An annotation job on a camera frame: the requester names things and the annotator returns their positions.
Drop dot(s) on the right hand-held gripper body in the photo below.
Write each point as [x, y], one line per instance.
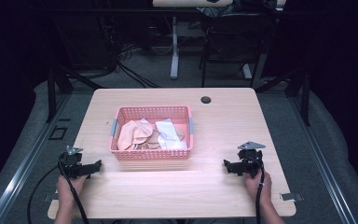
[250, 160]

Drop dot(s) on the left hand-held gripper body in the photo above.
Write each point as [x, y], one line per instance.
[72, 161]

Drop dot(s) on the person's left hand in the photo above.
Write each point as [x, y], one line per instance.
[69, 188]

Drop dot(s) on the person's right hand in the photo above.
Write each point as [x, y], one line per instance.
[259, 188]

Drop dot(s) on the peach cloth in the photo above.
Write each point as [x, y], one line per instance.
[133, 133]

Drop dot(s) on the pink plastic basket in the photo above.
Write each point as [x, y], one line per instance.
[150, 155]

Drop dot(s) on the tan cloth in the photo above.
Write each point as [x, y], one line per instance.
[150, 143]

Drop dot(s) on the white cloth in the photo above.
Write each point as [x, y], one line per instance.
[169, 133]

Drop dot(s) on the white desk leg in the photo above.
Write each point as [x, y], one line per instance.
[246, 71]
[174, 46]

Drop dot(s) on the black chair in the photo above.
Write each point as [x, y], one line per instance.
[236, 37]

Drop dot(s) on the light wooden desk top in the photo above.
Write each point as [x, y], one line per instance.
[192, 3]

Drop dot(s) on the aluminium floor rail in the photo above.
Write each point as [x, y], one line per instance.
[323, 165]
[21, 168]

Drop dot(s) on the black metal frame stand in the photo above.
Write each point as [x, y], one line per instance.
[52, 93]
[301, 90]

